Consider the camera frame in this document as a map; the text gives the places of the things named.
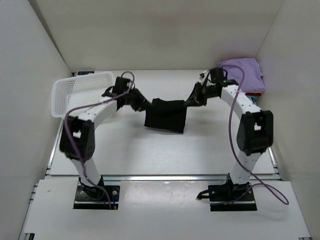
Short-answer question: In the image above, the purple folded t shirt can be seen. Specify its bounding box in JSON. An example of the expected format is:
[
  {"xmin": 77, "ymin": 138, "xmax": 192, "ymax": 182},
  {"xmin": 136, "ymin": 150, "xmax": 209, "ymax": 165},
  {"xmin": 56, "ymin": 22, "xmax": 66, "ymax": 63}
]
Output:
[{"xmin": 217, "ymin": 57, "xmax": 266, "ymax": 93}]

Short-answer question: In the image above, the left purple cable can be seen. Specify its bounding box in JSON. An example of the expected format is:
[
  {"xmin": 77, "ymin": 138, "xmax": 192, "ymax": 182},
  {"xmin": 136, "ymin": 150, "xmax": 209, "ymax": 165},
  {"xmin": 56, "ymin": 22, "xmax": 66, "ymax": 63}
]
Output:
[{"xmin": 64, "ymin": 71, "xmax": 137, "ymax": 210}]

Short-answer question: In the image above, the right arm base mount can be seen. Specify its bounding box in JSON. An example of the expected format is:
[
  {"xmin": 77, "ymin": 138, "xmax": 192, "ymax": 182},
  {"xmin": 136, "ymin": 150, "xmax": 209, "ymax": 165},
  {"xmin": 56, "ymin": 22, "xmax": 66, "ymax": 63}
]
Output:
[{"xmin": 196, "ymin": 175, "xmax": 258, "ymax": 212}]

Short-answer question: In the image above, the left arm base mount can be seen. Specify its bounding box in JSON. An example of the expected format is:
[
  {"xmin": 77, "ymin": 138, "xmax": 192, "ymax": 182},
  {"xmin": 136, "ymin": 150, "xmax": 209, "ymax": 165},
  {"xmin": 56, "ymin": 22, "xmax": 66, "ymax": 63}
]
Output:
[{"xmin": 73, "ymin": 182, "xmax": 121, "ymax": 211}]

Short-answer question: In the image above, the black t shirt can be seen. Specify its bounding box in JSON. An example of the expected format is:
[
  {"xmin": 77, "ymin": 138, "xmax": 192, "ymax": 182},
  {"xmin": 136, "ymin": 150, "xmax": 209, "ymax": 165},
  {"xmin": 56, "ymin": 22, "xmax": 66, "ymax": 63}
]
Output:
[{"xmin": 144, "ymin": 98, "xmax": 187, "ymax": 134}]

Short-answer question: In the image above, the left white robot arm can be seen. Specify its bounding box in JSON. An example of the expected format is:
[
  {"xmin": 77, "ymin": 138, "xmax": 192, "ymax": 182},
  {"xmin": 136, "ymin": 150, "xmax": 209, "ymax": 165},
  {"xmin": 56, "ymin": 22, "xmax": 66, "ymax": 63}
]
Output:
[{"xmin": 59, "ymin": 75, "xmax": 152, "ymax": 199}]

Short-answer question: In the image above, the aluminium rail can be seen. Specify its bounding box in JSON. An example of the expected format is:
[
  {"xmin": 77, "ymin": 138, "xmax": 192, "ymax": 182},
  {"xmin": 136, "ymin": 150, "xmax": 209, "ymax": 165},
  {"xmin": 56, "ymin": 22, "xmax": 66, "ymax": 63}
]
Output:
[{"xmin": 45, "ymin": 173, "xmax": 281, "ymax": 182}]

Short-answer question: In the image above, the purple cable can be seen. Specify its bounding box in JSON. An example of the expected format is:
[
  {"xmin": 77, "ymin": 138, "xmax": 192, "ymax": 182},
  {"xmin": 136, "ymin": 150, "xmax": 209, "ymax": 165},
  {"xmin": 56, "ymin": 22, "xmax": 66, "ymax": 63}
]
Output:
[
  {"xmin": 64, "ymin": 71, "xmax": 137, "ymax": 210},
  {"xmin": 199, "ymin": 65, "xmax": 290, "ymax": 206}
]

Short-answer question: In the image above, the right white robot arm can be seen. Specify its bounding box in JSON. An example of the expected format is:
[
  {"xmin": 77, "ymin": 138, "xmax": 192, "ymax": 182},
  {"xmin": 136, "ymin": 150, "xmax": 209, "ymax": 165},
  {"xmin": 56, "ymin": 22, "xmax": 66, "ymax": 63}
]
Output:
[{"xmin": 185, "ymin": 67, "xmax": 274, "ymax": 200}]

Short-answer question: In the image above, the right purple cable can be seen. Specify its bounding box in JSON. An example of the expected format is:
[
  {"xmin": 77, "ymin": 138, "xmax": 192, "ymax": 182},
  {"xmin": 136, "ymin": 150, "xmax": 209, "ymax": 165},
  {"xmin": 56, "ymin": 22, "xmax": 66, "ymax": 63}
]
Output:
[{"xmin": 199, "ymin": 65, "xmax": 290, "ymax": 206}]

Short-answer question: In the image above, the red folded t shirt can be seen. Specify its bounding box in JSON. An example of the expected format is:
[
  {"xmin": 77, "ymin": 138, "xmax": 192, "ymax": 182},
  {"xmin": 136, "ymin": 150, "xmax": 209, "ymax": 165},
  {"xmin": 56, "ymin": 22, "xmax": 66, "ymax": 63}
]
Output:
[{"xmin": 246, "ymin": 92, "xmax": 262, "ymax": 97}]

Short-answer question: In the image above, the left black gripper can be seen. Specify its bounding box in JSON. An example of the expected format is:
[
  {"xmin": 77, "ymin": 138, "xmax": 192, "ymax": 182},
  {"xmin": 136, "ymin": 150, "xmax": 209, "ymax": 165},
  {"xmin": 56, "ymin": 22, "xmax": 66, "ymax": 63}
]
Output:
[{"xmin": 124, "ymin": 87, "xmax": 154, "ymax": 112}]

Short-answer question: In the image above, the small dark label plate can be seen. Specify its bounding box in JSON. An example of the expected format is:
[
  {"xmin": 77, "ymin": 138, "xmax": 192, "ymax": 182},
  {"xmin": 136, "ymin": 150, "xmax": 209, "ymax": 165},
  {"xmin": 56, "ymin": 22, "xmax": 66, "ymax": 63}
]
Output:
[{"xmin": 76, "ymin": 71, "xmax": 95, "ymax": 76}]

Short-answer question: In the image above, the white plastic basket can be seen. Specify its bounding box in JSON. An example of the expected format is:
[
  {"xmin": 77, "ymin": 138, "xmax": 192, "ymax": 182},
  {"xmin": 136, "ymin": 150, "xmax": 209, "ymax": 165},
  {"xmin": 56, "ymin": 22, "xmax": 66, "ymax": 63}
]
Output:
[{"xmin": 51, "ymin": 71, "xmax": 115, "ymax": 119}]

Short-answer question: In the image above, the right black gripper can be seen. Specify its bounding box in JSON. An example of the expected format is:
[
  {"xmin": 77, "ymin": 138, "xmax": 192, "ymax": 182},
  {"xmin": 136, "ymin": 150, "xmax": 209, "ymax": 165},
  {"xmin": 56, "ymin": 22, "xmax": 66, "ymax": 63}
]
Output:
[{"xmin": 184, "ymin": 82, "xmax": 219, "ymax": 108}]

